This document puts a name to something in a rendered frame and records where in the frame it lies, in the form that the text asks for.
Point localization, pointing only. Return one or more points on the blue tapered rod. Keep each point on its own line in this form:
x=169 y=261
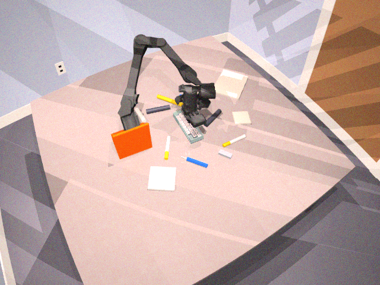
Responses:
x=196 y=162

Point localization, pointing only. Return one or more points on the yellow cylindrical rod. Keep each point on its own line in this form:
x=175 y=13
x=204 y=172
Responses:
x=169 y=100

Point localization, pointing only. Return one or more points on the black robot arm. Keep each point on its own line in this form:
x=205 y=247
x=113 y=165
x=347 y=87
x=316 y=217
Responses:
x=130 y=99

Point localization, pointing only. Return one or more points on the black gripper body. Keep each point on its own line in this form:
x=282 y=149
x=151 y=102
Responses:
x=191 y=108

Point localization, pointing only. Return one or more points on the white rectangular block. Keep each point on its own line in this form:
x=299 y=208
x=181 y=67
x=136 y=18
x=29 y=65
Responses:
x=225 y=154

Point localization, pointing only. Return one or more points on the white keyboard with letter keys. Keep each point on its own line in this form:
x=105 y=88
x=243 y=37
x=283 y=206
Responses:
x=192 y=134

